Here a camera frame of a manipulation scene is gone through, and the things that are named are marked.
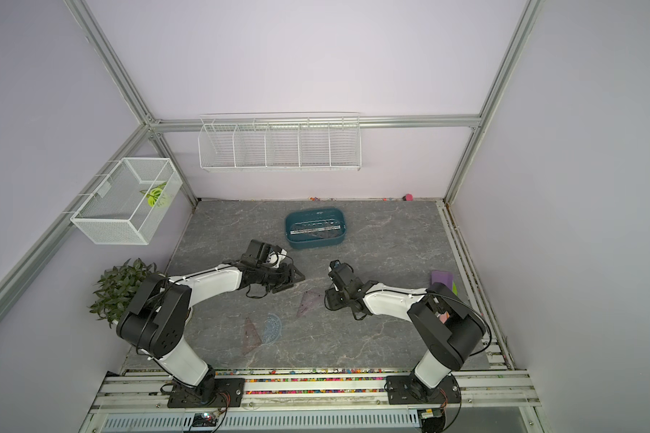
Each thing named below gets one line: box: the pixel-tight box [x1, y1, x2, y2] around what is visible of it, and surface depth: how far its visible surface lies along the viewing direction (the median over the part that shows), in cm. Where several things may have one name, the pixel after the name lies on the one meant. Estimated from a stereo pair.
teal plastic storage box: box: [285, 208, 347, 249], surface depth 111 cm
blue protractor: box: [262, 313, 282, 344], surface depth 87 cm
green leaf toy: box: [139, 181, 168, 208], surface depth 83 cm
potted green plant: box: [89, 257, 160, 329], surface depth 74 cm
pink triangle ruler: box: [296, 290, 323, 318], surface depth 93 cm
